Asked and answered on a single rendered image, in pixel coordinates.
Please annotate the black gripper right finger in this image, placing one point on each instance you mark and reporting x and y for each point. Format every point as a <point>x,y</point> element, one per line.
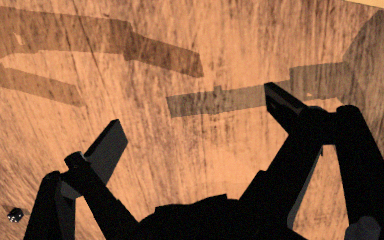
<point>277,193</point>

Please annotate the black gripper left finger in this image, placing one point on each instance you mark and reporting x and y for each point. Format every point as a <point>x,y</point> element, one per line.
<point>53,218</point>

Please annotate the black die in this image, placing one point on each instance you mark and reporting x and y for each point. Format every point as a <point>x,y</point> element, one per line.
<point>15,215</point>

